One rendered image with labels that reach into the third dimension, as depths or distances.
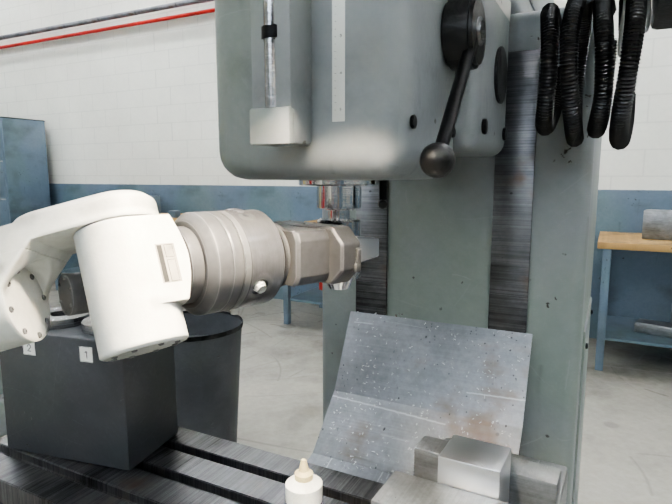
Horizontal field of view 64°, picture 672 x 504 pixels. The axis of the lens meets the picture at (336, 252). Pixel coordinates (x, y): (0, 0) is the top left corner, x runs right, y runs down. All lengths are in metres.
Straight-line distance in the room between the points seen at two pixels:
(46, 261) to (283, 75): 0.24
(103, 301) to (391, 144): 0.25
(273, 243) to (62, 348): 0.46
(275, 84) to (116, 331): 0.23
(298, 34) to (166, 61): 6.20
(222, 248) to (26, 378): 0.54
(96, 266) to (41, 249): 0.06
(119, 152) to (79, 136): 0.73
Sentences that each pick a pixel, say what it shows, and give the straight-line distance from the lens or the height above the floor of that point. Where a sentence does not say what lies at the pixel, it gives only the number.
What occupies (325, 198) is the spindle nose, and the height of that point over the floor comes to 1.29.
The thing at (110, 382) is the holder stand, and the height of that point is 1.03.
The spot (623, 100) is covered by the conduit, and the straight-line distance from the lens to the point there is 0.70.
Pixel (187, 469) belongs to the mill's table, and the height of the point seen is 0.90.
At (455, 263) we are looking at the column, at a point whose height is 1.17.
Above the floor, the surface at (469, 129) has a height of 1.37.
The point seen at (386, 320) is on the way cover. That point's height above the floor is 1.06.
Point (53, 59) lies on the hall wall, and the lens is 8.13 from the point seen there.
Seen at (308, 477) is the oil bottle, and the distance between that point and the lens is 0.62.
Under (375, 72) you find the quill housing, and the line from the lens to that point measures 0.46.
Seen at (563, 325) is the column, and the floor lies 1.08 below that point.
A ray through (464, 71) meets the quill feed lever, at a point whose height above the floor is 1.41.
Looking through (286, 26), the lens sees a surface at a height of 1.43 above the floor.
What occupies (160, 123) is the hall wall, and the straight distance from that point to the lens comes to 6.66.
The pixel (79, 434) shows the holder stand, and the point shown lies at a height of 0.95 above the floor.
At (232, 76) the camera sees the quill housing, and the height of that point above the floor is 1.41.
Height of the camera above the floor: 1.31
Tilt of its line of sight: 8 degrees down
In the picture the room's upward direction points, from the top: straight up
